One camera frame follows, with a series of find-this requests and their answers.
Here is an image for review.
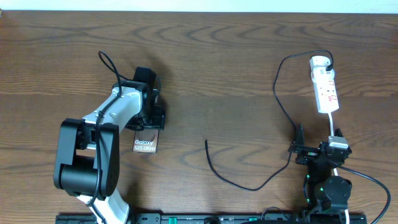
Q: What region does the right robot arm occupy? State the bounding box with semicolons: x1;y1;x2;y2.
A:
289;126;352;224

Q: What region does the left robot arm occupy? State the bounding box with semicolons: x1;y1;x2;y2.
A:
53;79;165;223

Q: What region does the white charger plug adapter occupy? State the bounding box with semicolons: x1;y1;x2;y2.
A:
310;55;333;72

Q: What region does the white power strip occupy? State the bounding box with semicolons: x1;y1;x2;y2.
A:
311;67;339;114

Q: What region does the white power strip cord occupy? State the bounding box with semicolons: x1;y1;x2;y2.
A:
328;112;336;137

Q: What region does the black right camera cable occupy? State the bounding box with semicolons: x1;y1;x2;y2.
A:
337;164;392;224

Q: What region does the black camera cable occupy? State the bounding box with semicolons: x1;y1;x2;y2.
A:
337;164;392;224
86;50;131;224

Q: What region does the black charger cable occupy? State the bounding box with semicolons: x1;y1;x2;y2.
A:
204;49;335;192

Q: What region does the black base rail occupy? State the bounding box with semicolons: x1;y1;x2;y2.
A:
55;213;368;224

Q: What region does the black left camera cable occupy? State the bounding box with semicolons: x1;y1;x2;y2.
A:
86;50;131;224

